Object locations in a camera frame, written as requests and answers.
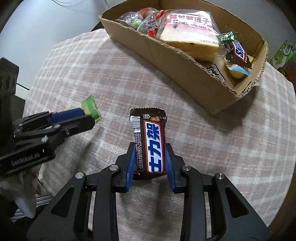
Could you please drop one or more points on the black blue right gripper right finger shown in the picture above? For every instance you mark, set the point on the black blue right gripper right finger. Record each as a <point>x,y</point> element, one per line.
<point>213,208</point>

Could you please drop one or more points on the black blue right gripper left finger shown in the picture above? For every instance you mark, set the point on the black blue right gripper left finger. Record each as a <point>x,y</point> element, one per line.
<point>85,208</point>

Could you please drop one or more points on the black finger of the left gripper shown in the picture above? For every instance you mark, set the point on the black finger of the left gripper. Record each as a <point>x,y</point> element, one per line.
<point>72,127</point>

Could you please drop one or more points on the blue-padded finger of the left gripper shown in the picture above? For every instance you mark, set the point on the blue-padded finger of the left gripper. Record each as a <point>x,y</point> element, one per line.
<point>65,115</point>

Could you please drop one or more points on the brown Snickers bar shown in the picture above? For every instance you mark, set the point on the brown Snickers bar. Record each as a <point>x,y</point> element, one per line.
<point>149,133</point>

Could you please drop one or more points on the packaged toast bread slice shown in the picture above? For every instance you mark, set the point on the packaged toast bread slice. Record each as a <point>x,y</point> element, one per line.
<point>192,31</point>

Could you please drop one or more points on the clear bag of red snacks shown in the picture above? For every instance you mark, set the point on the clear bag of red snacks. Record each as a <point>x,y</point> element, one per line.
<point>146,21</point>

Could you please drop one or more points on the white gloved hand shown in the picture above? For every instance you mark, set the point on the white gloved hand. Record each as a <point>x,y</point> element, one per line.
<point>22,189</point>

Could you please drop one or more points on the pink plaid tablecloth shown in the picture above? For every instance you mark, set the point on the pink plaid tablecloth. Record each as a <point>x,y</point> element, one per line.
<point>252,142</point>

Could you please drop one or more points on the brown cardboard box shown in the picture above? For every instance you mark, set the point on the brown cardboard box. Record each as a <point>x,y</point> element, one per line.
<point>189,73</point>

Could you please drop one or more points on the yellow blue candy in box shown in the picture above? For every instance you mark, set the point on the yellow blue candy in box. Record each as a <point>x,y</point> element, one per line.
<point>236,71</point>

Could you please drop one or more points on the black small candy packet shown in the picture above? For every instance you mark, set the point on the black small candy packet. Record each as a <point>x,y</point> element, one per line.
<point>213,69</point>

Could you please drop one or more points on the yellow candy wrapper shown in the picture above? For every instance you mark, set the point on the yellow candy wrapper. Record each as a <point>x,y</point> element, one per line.
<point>250,58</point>

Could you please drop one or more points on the green tissue box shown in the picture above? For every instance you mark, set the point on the green tissue box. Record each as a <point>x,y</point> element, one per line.
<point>283,55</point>

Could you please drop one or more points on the dark green candy packet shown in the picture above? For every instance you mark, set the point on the dark green candy packet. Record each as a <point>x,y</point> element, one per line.
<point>227,37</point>

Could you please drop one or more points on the black camera box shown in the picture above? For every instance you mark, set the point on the black camera box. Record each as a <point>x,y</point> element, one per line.
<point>9,75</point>

